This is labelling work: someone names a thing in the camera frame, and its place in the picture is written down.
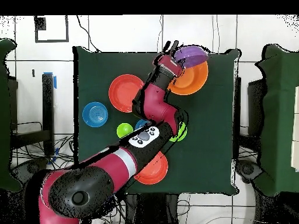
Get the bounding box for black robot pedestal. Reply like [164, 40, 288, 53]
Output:
[126, 193, 179, 224]

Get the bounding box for purple plastic bowl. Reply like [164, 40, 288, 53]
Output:
[173, 45, 209, 69]

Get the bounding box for white boxes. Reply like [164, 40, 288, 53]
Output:
[290, 86, 299, 172]

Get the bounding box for green plastic bowl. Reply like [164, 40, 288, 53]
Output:
[169, 121, 188, 142]

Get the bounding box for black metal stand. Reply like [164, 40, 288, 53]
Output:
[10, 72, 57, 157]

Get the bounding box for black floor cable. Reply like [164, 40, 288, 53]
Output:
[76, 15, 102, 53]

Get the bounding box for black office chair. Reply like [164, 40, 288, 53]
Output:
[11, 157, 50, 185]
[235, 159, 262, 184]

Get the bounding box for cable tangle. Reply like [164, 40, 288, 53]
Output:
[11, 135, 191, 224]

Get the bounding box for green covered side table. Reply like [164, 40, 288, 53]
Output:
[0, 38, 23, 193]
[255, 44, 299, 197]

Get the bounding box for green plastic cup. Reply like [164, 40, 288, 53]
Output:
[116, 122, 134, 139]

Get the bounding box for small blue plastic bowl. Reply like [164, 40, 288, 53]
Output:
[134, 118, 150, 131]
[82, 101, 109, 128]

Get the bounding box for large orange plastic bowl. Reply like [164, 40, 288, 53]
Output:
[168, 60, 209, 96]

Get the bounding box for red plastic bowl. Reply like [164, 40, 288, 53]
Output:
[134, 150, 169, 186]
[108, 73, 145, 113]

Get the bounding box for dark green tablecloth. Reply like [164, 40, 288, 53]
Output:
[72, 45, 241, 195]

